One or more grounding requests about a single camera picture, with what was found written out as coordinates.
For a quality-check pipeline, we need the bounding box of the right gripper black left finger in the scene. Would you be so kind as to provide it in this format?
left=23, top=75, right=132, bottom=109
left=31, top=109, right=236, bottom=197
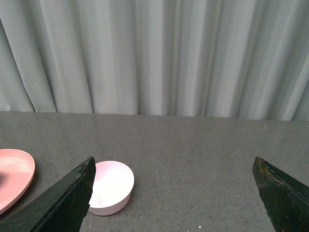
left=0, top=157, right=96, bottom=232

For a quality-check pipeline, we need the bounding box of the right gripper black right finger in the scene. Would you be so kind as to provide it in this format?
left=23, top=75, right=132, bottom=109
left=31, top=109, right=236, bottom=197
left=253, top=157, right=309, bottom=232

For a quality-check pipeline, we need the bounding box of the light pink bowl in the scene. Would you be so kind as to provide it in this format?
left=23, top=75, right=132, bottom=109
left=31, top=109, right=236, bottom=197
left=89, top=161, right=135, bottom=216

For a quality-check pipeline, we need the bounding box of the pink plate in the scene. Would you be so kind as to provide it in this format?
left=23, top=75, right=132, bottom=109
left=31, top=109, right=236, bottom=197
left=0, top=149, right=35, bottom=214

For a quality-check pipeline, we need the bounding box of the white curtain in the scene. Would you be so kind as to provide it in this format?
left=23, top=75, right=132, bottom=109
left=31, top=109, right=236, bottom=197
left=0, top=0, right=309, bottom=121

